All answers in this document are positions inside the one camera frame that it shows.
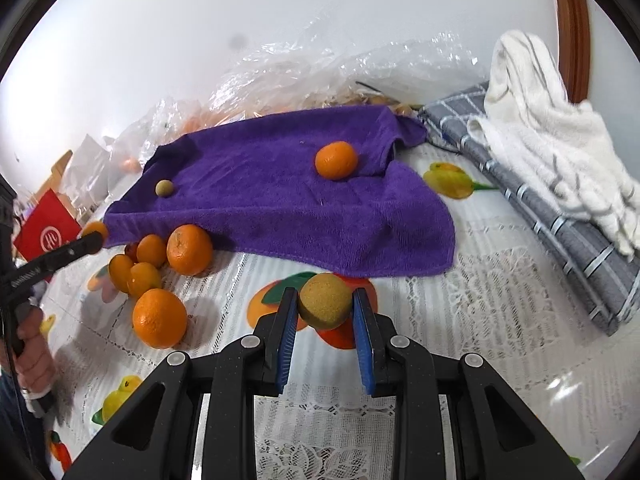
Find person's left hand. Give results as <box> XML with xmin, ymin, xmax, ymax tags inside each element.
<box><xmin>1</xmin><ymin>307</ymin><xmax>56</xmax><ymax>393</ymax></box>

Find small orange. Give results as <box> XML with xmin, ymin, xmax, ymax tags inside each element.
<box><xmin>81</xmin><ymin>221</ymin><xmax>108</xmax><ymax>240</ymax></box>
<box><xmin>107</xmin><ymin>254</ymin><xmax>134</xmax><ymax>294</ymax></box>
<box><xmin>136</xmin><ymin>234</ymin><xmax>167</xmax><ymax>269</ymax></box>

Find brown wooden door frame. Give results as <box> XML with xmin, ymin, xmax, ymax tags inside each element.
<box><xmin>556</xmin><ymin>0</ymin><xmax>591</xmax><ymax>103</ymax></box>

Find clear bag of oranges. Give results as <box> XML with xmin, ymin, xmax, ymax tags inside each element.
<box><xmin>109</xmin><ymin>94</ymin><xmax>241</xmax><ymax>176</ymax></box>

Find white fruit-print tablecloth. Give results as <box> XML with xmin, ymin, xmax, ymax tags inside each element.
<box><xmin>38</xmin><ymin>144</ymin><xmax>640</xmax><ymax>480</ymax></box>

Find white striped towel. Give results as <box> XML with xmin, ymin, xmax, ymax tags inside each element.
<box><xmin>468</xmin><ymin>30</ymin><xmax>639</xmax><ymax>258</ymax></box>

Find clear plastic bag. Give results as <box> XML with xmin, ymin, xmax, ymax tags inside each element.
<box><xmin>204</xmin><ymin>14</ymin><xmax>482</xmax><ymax>116</ymax></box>

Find white plastic bag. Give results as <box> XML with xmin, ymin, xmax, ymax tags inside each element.
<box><xmin>60</xmin><ymin>134</ymin><xmax>110</xmax><ymax>207</ymax></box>

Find green-brown round fruit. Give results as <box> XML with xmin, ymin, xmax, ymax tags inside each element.
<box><xmin>154</xmin><ymin>179</ymin><xmax>175</xmax><ymax>198</ymax></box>

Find red paper bag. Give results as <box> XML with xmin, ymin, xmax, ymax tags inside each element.
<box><xmin>14</xmin><ymin>190</ymin><xmax>81</xmax><ymax>261</ymax></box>

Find oval orange kumquat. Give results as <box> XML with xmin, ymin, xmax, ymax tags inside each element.
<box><xmin>127</xmin><ymin>262</ymin><xmax>162</xmax><ymax>298</ymax></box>

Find large orange mandarin front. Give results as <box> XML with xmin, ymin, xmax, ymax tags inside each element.
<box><xmin>314</xmin><ymin>141</ymin><xmax>359</xmax><ymax>180</ymax></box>

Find grey checked cloth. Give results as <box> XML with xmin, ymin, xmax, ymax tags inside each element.
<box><xmin>418</xmin><ymin>84</ymin><xmax>639</xmax><ymax>336</ymax></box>

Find large orange mandarin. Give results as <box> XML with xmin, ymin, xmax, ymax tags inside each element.
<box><xmin>314</xmin><ymin>141</ymin><xmax>359</xmax><ymax>180</ymax></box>
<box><xmin>166</xmin><ymin>224</ymin><xmax>214</xmax><ymax>276</ymax></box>
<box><xmin>132</xmin><ymin>288</ymin><xmax>188</xmax><ymax>349</ymax></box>

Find purple towel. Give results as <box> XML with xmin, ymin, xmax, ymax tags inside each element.
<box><xmin>104</xmin><ymin>106</ymin><xmax>456</xmax><ymax>278</ymax></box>

